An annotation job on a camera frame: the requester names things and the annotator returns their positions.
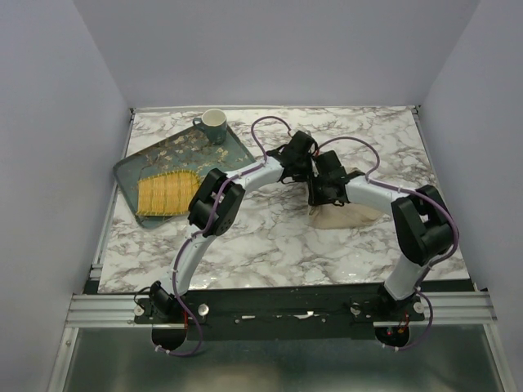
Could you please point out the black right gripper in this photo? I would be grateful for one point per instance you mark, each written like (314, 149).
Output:
(314, 198)

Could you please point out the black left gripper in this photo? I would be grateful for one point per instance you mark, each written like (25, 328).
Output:
(303, 177)

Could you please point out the beige cloth napkin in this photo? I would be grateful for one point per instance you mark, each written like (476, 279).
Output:
(348, 216)

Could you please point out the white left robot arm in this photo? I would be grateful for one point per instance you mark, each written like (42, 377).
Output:
(214, 207)

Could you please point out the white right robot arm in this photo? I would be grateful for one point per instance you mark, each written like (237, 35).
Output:
(424, 230)

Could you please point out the green ceramic mug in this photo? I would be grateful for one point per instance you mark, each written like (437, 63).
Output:
(213, 124)

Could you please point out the green floral tray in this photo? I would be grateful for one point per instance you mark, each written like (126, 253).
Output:
(189, 149)

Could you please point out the yellow bamboo mat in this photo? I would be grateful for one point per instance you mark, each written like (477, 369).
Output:
(167, 194)

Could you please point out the black metal base rail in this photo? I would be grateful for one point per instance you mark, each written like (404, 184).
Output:
(357, 311)

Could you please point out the silver aluminium frame rail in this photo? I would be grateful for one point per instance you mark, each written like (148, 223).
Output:
(271, 244)

